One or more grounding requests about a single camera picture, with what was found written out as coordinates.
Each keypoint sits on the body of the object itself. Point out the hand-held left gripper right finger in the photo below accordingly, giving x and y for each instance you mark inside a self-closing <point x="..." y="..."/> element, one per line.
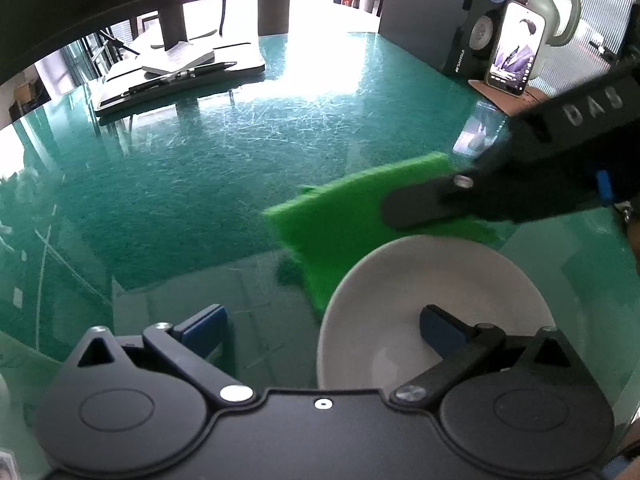
<point x="440" y="332"/>

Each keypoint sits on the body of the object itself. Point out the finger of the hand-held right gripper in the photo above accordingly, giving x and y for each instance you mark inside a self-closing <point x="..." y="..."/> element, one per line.
<point x="420" y="205"/>

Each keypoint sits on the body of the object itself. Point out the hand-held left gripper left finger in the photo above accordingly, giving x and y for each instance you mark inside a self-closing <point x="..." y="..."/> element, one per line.
<point x="205" y="330"/>

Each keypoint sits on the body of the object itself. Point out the white bowl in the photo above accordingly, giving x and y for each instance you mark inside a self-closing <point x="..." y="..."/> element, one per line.
<point x="400" y="285"/>

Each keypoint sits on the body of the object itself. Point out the green cloth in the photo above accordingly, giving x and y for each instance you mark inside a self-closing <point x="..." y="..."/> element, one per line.
<point x="340" y="210"/>

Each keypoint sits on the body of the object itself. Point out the person's right forearm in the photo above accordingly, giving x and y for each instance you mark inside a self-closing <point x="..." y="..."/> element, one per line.
<point x="634" y="245"/>

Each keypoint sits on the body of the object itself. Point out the brown mouse pad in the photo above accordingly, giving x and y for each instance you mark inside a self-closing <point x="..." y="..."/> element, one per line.
<point x="535" y="100"/>

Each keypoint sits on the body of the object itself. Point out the smartphone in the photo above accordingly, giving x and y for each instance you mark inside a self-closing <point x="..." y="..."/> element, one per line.
<point x="515" y="50"/>

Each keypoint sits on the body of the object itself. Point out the white electric kettle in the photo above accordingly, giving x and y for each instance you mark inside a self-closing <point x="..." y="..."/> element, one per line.
<point x="555" y="5"/>

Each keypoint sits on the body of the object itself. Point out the black speaker with blue knob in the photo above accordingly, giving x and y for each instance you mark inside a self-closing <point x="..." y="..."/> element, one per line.
<point x="420" y="10"/>

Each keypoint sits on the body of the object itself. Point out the black pen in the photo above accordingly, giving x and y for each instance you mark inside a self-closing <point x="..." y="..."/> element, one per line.
<point x="185" y="76"/>

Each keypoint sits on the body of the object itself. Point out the white open notebook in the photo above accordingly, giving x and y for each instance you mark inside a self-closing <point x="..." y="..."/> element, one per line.
<point x="177" y="57"/>

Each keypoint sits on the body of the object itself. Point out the black monitor stand post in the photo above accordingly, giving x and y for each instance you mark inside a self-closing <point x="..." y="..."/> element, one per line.
<point x="274" y="12"/>
<point x="172" y="22"/>

